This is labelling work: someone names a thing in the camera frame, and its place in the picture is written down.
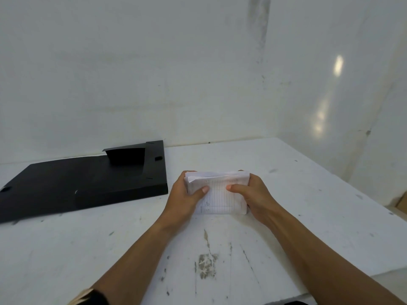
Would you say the person's right hand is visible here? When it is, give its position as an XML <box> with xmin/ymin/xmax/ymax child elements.
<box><xmin>226</xmin><ymin>170</ymin><xmax>280</xmax><ymax>226</ymax></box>

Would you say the person's left hand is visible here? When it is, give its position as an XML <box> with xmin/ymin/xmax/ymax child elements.
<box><xmin>161</xmin><ymin>170</ymin><xmax>210</xmax><ymax>226</ymax></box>

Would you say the white lined paper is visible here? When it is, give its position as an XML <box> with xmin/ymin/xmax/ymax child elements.
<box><xmin>184</xmin><ymin>170</ymin><xmax>250</xmax><ymax>216</ymax></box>

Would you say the person's left forearm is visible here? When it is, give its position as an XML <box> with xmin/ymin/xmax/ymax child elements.
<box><xmin>91</xmin><ymin>213</ymin><xmax>183</xmax><ymax>305</ymax></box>

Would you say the person's right forearm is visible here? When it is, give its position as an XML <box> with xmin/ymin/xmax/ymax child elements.
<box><xmin>265</xmin><ymin>206</ymin><xmax>407</xmax><ymax>305</ymax></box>

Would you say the black plastic document folder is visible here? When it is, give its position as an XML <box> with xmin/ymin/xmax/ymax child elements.
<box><xmin>0</xmin><ymin>140</ymin><xmax>169</xmax><ymax>223</ymax></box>

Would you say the gold and black wristwatch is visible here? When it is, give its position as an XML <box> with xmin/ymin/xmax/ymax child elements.
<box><xmin>68</xmin><ymin>288</ymin><xmax>109</xmax><ymax>305</ymax></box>

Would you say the brown cardboard box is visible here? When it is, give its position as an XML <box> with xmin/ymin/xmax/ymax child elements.
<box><xmin>394</xmin><ymin>191</ymin><xmax>407</xmax><ymax>215</ymax></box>

